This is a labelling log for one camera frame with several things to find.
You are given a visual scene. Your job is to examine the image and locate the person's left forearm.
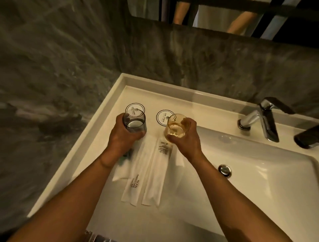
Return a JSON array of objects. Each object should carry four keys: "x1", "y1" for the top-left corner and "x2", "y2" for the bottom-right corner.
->
[{"x1": 7, "y1": 154, "x2": 125, "y2": 242}]

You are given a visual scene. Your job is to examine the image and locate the white sink counter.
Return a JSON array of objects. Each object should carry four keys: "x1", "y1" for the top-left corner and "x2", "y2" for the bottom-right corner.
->
[{"x1": 27, "y1": 72, "x2": 319, "y2": 242}]

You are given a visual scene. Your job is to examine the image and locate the grey glass tumbler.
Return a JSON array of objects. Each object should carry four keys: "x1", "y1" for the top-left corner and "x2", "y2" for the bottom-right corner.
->
[{"x1": 122, "y1": 109, "x2": 148, "y2": 134}]

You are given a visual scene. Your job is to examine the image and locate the white sink basin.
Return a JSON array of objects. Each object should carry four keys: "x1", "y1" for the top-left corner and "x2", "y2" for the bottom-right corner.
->
[{"x1": 174, "y1": 126, "x2": 319, "y2": 242}]

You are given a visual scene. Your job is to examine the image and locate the chrome drain stopper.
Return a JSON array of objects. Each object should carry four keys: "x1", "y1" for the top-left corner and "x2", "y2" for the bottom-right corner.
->
[{"x1": 218, "y1": 164, "x2": 232, "y2": 178}]

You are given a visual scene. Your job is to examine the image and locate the person's right hand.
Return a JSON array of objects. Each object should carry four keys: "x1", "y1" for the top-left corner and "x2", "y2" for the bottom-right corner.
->
[{"x1": 167, "y1": 117, "x2": 207, "y2": 165}]

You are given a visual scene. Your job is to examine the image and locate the bin with clear plastic liner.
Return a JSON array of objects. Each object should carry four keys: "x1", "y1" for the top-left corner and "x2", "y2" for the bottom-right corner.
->
[{"x1": 82, "y1": 229, "x2": 110, "y2": 242}]

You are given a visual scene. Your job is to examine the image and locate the chrome faucet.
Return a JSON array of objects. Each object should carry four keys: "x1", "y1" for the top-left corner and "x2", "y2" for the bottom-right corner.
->
[{"x1": 237, "y1": 97, "x2": 296, "y2": 143}]

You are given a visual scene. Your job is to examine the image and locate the green razor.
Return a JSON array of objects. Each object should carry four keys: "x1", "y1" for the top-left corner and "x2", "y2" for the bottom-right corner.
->
[{"x1": 112, "y1": 147, "x2": 141, "y2": 182}]

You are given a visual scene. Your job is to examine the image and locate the black pump bottle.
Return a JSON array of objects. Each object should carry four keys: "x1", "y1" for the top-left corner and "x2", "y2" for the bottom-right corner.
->
[{"x1": 294, "y1": 124, "x2": 319, "y2": 149}]

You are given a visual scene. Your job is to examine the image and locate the round white paper coaster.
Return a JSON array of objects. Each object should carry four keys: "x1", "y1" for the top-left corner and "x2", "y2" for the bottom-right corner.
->
[
  {"x1": 156, "y1": 109, "x2": 175, "y2": 124},
  {"x1": 125, "y1": 103, "x2": 146, "y2": 118}
]

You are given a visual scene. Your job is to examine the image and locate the amber glass tumbler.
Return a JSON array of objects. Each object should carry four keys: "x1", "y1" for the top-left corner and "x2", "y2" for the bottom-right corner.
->
[{"x1": 164, "y1": 113, "x2": 191, "y2": 139}]

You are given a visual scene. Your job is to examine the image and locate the person's left hand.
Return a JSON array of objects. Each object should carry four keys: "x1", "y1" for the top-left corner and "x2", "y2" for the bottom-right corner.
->
[{"x1": 100, "y1": 112, "x2": 148, "y2": 168}]

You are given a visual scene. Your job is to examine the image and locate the wall mirror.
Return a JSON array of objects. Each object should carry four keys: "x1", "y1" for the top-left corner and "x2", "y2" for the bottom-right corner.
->
[{"x1": 127, "y1": 0, "x2": 319, "y2": 49}]

